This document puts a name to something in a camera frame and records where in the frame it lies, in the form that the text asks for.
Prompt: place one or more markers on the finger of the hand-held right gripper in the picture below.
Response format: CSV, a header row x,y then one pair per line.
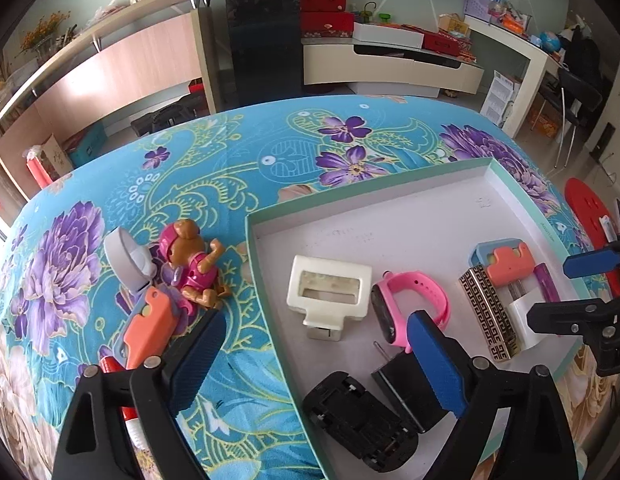
x,y
590,262
565,317

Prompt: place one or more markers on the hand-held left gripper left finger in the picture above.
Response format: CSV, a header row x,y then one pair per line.
x,y
197,360

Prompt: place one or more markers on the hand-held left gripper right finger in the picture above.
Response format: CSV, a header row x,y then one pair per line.
x,y
435,360

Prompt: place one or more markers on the purple lighter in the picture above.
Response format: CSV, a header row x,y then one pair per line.
x,y
547,285

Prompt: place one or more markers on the white power adapter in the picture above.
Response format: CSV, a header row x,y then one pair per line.
x,y
522,325

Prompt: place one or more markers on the black charger plug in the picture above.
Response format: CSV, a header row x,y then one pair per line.
x,y
390,380

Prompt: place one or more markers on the gold patterned lighter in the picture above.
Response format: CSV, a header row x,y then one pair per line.
x,y
490,315

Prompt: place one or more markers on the pink smartwatch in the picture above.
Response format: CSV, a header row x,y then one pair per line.
x,y
425,285

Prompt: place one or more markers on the orange and blue clip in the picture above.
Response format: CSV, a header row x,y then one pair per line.
x,y
510,265

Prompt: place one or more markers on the red glue tube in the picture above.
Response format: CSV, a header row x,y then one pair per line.
x,y
109,364

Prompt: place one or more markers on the pink puppy toy figure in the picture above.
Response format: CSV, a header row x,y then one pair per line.
x,y
190,270

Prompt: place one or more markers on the white smartwatch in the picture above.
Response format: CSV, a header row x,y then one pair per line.
x,y
120,260

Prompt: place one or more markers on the white box lid teal rim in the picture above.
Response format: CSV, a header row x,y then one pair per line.
x,y
415,220

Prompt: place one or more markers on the small white device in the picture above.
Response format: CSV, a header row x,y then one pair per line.
x,y
607,226

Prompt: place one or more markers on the red plastic stool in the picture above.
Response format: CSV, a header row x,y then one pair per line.
x,y
585,205

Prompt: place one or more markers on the cream plastic holder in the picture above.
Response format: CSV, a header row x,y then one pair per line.
x,y
297,295

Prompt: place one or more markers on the black metal chair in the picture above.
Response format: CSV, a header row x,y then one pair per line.
x,y
580,95

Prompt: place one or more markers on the white printed carton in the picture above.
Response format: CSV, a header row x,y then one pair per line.
x,y
500,97

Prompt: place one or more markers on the floral teal bedsheet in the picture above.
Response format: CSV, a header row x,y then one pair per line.
x,y
215,160

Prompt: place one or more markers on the black jacket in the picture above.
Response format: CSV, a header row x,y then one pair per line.
x,y
585,52

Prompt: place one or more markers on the white corner desk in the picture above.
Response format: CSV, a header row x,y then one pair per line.
x,y
530,60

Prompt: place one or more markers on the blue desk globe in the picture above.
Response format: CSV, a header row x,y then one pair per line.
x,y
550,42

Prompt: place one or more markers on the teal plastic crate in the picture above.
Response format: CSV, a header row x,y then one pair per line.
x,y
87,145

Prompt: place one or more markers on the red paper bag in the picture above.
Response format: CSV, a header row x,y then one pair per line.
x,y
37,172

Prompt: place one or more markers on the beige paper bag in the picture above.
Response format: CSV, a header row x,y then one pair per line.
x,y
57,155

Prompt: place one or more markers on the red flat box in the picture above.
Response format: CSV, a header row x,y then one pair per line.
x,y
442,42

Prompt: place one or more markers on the yellow cardboard box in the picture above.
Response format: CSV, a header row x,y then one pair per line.
x,y
452,25

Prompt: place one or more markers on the white television cabinet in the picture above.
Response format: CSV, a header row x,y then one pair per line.
x,y
390,67

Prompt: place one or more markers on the purple plastic basket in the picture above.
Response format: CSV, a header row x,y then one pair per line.
x,y
477,2

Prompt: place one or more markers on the wooden bar counter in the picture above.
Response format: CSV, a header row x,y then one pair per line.
x,y
115,75

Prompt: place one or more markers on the white flat box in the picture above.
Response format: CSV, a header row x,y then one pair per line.
x,y
390,35

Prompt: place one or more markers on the black tea bar machine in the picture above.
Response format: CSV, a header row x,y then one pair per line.
x,y
265,40

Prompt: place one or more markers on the red gift box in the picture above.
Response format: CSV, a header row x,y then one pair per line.
x,y
327,25

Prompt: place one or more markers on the yellow flowers in vase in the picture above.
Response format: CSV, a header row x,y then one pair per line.
x,y
42,35

